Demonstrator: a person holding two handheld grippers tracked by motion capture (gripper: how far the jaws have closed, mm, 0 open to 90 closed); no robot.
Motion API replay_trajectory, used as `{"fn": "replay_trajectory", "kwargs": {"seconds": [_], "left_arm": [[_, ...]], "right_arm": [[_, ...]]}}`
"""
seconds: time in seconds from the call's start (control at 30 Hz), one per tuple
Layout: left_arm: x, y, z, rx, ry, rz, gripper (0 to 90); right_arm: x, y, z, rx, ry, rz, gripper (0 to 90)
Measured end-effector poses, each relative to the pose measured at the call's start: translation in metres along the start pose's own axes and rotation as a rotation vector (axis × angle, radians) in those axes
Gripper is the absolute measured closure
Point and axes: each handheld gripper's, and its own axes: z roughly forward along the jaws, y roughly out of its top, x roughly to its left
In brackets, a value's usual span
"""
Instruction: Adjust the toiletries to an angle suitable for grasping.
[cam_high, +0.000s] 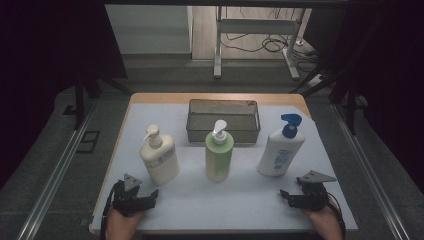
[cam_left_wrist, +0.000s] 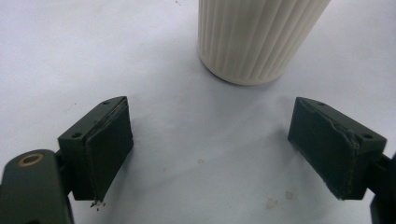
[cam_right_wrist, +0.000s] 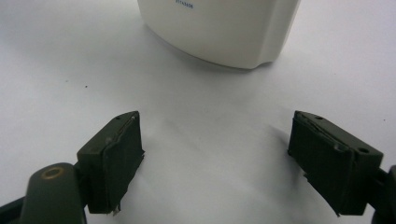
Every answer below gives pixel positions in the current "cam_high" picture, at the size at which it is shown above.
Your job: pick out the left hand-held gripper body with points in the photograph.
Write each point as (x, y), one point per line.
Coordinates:
(126, 200)

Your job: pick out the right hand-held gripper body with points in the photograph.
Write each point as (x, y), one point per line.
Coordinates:
(315, 196)

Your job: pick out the cream pump bottle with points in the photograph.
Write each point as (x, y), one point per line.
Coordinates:
(161, 160)

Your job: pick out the white bottle with blue pump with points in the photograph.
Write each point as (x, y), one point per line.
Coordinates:
(280, 153)

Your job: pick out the green pump bottle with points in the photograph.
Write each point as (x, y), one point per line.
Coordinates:
(218, 160)

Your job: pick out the metal mesh basket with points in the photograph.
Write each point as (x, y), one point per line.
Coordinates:
(223, 115)

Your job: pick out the person's left hand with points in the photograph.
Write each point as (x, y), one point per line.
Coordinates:
(120, 226)

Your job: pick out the person's right hand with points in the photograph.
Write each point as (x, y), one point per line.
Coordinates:
(328, 223)

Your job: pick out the pale blue table mat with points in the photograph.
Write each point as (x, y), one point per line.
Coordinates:
(220, 203)

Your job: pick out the black stand legs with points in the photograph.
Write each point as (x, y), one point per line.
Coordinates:
(79, 103)
(350, 106)

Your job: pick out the white power strip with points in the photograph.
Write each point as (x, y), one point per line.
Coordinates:
(316, 81)

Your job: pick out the dark curtain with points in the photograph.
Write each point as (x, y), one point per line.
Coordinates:
(393, 73)
(40, 66)

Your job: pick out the white cabinet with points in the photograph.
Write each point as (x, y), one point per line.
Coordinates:
(150, 30)

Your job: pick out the aluminium floor rail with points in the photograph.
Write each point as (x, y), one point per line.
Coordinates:
(50, 186)
(366, 170)

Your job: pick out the black floor socket frame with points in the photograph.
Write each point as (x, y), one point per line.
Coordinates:
(88, 141)

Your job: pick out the white metal desk frame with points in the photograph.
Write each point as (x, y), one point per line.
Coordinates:
(256, 26)

